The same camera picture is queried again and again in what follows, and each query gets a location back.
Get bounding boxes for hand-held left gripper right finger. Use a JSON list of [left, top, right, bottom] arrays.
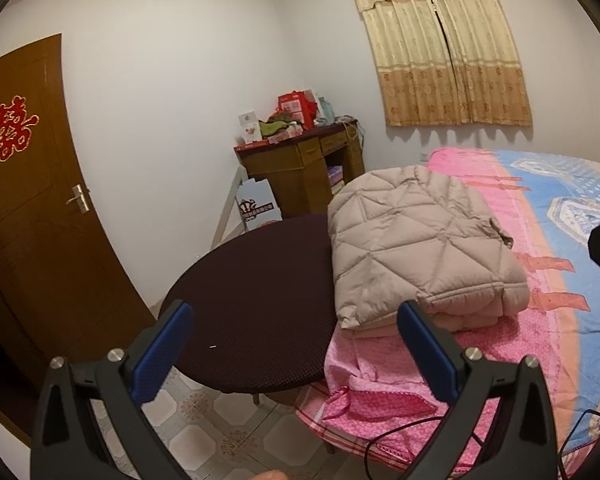
[[397, 300, 558, 480]]

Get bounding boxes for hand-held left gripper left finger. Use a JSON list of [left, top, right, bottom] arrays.
[[30, 299, 196, 480]]

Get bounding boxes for beige quilted jacket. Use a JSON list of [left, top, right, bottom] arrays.
[[326, 165, 530, 332]]

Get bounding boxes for dark round table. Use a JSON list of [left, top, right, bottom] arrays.
[[157, 214, 341, 406]]

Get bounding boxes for pink and blue bed sheet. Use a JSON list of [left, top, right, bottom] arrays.
[[295, 147, 600, 461]]

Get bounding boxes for brown wooden door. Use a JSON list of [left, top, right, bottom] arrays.
[[0, 34, 158, 446]]

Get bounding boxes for white printed paper bag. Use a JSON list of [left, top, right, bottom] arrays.
[[236, 177, 283, 232]]

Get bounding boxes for brown wooden desk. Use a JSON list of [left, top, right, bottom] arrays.
[[233, 119, 366, 221]]

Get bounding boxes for flat red box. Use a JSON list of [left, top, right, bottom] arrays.
[[233, 137, 271, 153]]

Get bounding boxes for white card box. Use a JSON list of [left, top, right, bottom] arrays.
[[237, 111, 261, 145]]

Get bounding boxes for green cloth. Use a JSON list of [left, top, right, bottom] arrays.
[[258, 115, 296, 137]]

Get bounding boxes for beige patterned window curtain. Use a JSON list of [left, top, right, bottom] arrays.
[[332, 0, 533, 128]]

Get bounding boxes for red paper door decoration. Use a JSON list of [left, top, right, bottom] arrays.
[[0, 96, 40, 162]]

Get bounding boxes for black cable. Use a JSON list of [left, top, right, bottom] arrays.
[[364, 410, 600, 480]]

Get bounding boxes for grey metal frame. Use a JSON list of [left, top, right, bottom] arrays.
[[211, 166, 243, 253]]

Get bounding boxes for metal door handle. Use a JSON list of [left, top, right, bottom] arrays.
[[65, 184, 91, 215]]

